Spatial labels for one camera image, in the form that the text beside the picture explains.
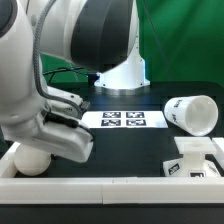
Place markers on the white right fence bar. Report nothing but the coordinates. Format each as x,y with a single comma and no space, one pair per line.
219,155

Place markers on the white lamp bulb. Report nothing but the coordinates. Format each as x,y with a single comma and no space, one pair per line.
31,161

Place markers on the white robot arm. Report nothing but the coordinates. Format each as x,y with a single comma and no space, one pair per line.
98,35

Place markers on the white front fence bar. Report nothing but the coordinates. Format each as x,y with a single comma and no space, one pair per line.
111,190

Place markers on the white fence bar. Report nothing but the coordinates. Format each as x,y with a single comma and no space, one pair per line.
7,166
111,190
219,155

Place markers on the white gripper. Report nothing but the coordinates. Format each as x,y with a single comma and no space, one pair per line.
66,137

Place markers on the white left fence bar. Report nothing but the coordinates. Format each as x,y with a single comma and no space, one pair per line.
7,166

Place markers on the white marker sheet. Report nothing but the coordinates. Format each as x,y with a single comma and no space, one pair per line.
124,119

